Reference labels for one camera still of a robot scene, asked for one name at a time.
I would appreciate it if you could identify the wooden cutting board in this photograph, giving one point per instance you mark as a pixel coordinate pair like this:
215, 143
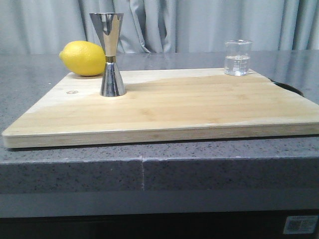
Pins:
163, 105

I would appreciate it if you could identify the white QR code label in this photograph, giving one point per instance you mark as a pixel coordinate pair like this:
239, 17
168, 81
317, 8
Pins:
295, 225

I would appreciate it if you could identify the grey curtain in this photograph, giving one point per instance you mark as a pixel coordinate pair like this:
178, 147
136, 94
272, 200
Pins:
160, 26

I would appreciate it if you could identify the steel double jigger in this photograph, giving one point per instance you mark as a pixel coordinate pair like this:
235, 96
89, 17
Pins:
108, 28

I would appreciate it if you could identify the small glass measuring beaker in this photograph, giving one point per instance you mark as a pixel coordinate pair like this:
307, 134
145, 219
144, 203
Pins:
237, 59

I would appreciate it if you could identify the yellow lemon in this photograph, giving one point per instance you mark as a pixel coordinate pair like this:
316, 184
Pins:
83, 58

